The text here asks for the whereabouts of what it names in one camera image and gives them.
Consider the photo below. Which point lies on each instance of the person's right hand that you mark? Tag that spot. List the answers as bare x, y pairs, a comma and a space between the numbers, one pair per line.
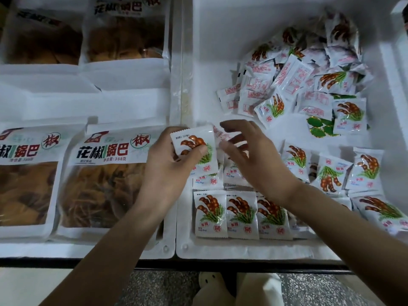
262, 163

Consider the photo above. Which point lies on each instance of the person's left hand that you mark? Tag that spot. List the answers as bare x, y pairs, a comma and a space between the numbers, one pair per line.
164, 175

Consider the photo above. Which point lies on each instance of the white printed snack packet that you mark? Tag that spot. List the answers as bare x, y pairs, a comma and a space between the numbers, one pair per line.
199, 142

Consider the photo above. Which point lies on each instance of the white bag of orange crisps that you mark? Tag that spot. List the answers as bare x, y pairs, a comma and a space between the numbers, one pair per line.
41, 41
25, 194
95, 194
124, 38

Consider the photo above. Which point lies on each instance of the pile of white printed packets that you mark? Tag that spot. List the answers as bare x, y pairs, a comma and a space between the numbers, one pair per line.
299, 86

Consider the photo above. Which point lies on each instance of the person's right forearm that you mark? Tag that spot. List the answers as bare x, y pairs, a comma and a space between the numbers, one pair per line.
350, 239

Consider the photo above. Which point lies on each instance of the person's left forearm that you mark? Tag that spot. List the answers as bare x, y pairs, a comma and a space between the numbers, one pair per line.
99, 264

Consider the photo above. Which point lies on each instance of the person's left white shoe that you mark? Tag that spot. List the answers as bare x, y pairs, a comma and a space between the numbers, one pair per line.
209, 280

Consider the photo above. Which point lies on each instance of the person's beige trousers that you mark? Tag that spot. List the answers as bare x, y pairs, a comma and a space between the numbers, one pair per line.
258, 291

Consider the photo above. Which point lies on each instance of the white foam slab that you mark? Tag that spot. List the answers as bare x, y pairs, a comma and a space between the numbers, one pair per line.
38, 288

